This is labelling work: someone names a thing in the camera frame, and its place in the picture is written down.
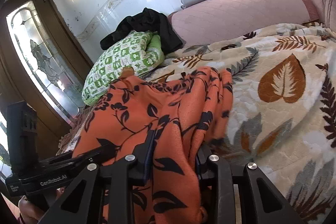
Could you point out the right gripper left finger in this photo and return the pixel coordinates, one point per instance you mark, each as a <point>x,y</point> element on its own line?
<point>83,199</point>

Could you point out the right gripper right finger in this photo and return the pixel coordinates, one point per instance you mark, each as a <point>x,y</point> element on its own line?
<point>239,194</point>

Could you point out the orange floral garment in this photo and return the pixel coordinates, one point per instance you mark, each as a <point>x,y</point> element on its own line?
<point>182,115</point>

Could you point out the left hand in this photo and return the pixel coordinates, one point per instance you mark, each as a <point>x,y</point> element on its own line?
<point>28,212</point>

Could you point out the wooden glass door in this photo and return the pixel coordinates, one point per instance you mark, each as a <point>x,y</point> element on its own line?
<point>42,64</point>

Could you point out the cream leaf pattern blanket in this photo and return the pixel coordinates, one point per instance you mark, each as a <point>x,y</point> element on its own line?
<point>283,108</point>

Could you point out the brown knitted cloth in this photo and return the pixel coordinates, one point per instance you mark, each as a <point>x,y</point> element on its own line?
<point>126,72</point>

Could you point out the green white patterned pillow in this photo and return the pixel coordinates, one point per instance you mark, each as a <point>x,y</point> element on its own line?
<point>139,50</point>

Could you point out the black garment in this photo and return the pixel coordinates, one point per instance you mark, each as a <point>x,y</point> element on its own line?
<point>146,21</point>

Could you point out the pink mattress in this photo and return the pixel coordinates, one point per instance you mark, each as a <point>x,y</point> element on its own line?
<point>215,20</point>

